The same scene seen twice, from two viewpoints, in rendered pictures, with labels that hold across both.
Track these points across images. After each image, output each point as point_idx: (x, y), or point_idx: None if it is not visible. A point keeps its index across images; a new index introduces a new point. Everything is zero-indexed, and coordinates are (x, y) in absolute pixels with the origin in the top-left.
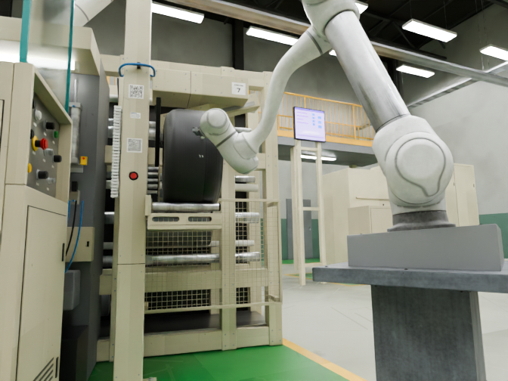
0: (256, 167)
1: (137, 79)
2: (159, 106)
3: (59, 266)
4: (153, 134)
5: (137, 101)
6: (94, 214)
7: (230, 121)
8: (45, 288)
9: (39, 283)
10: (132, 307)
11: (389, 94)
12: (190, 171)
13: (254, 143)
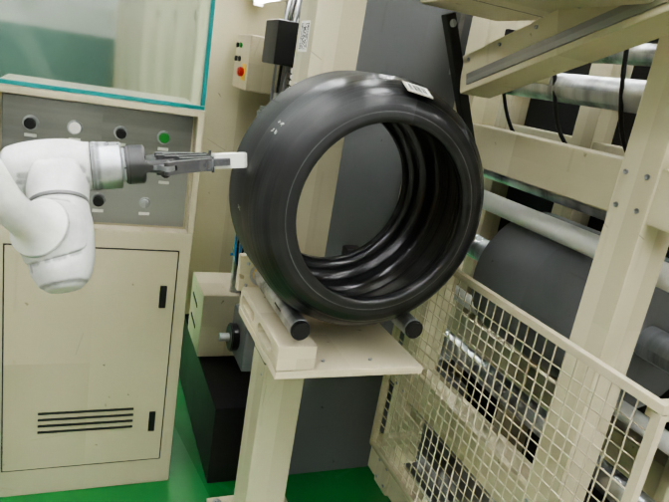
0: (48, 287)
1: (308, 8)
2: (447, 37)
3: (146, 313)
4: (544, 90)
5: (302, 58)
6: (333, 249)
7: (30, 171)
8: (86, 331)
9: (60, 324)
10: (251, 417)
11: None
12: (239, 235)
13: (12, 234)
